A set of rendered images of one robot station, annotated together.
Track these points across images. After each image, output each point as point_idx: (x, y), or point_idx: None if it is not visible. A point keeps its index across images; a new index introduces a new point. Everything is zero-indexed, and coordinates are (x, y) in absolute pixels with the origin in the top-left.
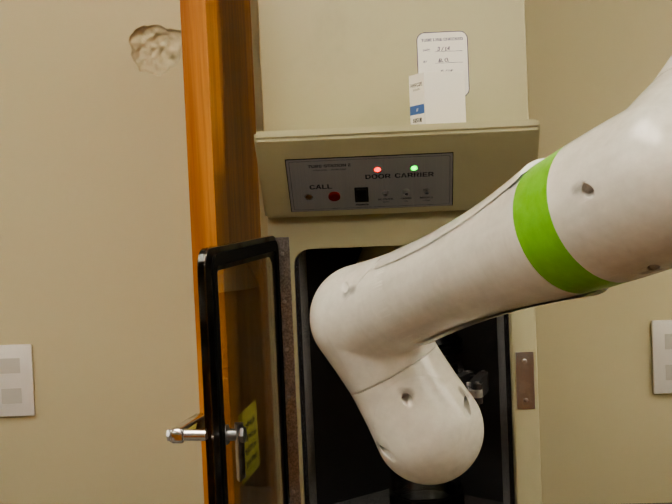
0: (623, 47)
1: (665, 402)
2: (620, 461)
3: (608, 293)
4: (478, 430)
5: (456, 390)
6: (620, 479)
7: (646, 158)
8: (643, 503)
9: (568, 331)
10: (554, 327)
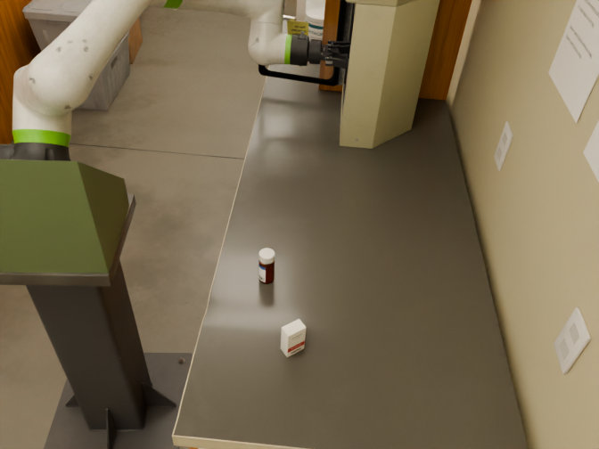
0: None
1: (496, 164)
2: (482, 175)
3: (509, 94)
4: (254, 53)
5: (255, 37)
6: (480, 182)
7: None
8: (467, 194)
9: (498, 101)
10: (497, 95)
